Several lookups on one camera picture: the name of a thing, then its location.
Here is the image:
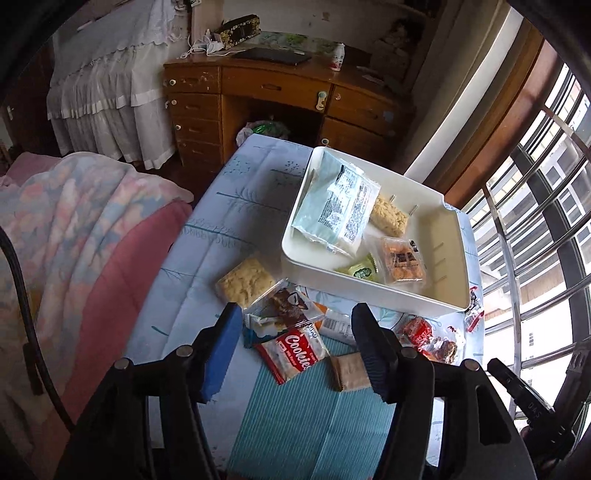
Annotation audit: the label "clear brown biscuit packet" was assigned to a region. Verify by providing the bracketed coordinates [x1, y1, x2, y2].
[330, 353, 372, 392]

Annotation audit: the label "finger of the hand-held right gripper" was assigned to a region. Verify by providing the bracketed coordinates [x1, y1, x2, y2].
[487, 357, 555, 428]

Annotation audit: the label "light blue printed tablecloth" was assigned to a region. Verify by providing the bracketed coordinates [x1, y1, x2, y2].
[124, 134, 485, 480]

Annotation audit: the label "clear walnut candy packet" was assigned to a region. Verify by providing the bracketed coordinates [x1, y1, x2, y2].
[422, 325, 465, 365]

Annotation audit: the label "metal window grille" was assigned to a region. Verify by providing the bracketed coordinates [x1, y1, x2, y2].
[462, 60, 591, 407]

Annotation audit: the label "clear red-edged candy packet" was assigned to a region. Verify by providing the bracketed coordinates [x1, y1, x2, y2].
[464, 286, 485, 333]

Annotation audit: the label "white frilly cloth cover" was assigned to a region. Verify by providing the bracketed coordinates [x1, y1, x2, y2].
[46, 0, 195, 169]

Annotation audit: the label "clear orange biscuit packet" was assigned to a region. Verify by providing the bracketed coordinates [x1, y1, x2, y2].
[376, 236, 426, 284]

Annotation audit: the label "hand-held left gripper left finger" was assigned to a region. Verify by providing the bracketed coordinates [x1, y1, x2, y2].
[55, 302, 243, 480]

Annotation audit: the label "white charger cables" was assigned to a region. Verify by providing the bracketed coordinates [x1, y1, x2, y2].
[180, 28, 227, 58]

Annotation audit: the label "red-white cookie packet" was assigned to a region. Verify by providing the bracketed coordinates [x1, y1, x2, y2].
[254, 328, 331, 386]

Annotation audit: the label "yellow puffed snack packet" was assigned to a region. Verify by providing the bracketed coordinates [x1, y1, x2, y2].
[215, 257, 278, 309]
[369, 194, 411, 238]

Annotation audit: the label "white chocolate cookie packet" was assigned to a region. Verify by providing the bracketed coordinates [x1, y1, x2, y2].
[242, 279, 326, 349]

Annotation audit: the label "pastel patterned blanket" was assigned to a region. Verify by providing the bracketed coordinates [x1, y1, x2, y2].
[0, 152, 195, 444]

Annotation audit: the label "green snack packet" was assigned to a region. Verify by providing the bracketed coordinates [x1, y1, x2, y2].
[335, 255, 379, 283]

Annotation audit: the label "red walnut snack packet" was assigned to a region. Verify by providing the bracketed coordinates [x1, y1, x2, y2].
[399, 316, 435, 352]

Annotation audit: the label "white plastic bin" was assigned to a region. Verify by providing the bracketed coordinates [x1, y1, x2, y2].
[281, 146, 472, 317]

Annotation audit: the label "black laptop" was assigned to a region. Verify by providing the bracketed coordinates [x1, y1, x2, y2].
[231, 46, 312, 66]

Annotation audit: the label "black cable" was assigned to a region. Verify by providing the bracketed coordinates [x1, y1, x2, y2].
[0, 228, 77, 432]

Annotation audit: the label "teal striped placemat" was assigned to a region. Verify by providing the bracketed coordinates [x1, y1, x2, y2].
[226, 337, 402, 480]

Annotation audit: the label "light blue bread packet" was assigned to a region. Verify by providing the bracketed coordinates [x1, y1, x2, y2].
[292, 151, 382, 257]

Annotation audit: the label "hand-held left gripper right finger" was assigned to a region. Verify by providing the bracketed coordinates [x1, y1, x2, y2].
[351, 302, 541, 480]

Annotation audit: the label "wooden desk with drawers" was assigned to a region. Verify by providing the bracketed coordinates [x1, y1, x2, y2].
[164, 44, 407, 185]

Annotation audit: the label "pink blanket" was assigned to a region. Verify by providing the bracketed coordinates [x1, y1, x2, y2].
[0, 152, 192, 462]

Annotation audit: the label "green plastic bag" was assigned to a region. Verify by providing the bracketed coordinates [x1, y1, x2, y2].
[236, 119, 289, 144]

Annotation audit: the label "floral desk pad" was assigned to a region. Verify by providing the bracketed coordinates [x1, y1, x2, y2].
[261, 31, 342, 54]

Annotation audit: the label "floral pencil case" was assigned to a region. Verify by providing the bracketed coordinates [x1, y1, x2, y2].
[217, 14, 262, 47]

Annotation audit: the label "white column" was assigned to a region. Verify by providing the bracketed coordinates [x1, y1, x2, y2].
[404, 9, 527, 185]

